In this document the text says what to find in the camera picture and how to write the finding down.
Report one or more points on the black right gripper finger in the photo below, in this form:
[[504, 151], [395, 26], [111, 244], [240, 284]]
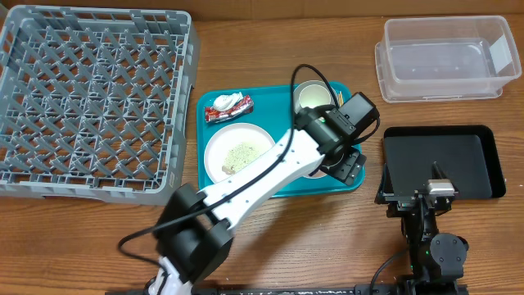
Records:
[[437, 172], [385, 187]]

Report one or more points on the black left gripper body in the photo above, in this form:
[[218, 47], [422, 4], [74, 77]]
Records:
[[351, 167]]

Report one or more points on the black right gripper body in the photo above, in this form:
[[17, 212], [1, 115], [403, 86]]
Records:
[[412, 198]]

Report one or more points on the grey plastic dishwasher rack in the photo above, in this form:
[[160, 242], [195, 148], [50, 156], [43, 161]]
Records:
[[94, 102]]

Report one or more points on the white cup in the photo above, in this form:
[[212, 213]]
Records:
[[314, 95]]

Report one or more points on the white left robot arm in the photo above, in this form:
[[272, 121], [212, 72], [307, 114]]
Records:
[[196, 229]]

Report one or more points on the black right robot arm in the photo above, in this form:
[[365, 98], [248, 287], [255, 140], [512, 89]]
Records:
[[436, 259]]

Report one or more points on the black rectangular tray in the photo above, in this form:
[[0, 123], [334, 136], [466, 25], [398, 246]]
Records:
[[466, 153]]

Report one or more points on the wooden chopstick outer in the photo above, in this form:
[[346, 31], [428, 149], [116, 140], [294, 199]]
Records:
[[340, 98]]

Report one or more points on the grey ceramic bowl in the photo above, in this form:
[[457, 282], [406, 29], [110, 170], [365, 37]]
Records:
[[297, 90]]

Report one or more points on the teal plastic serving tray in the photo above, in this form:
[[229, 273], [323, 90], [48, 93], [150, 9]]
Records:
[[271, 113]]

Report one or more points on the clear plastic storage bin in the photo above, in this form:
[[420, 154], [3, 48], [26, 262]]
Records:
[[435, 59]]

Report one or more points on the red snack wrapper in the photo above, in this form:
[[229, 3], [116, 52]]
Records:
[[243, 106]]

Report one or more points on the white round plate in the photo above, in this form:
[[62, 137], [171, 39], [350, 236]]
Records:
[[232, 148]]

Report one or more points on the crumpled white tissue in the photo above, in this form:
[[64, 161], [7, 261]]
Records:
[[227, 101]]

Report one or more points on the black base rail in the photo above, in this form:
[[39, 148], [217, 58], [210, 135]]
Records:
[[359, 289]]

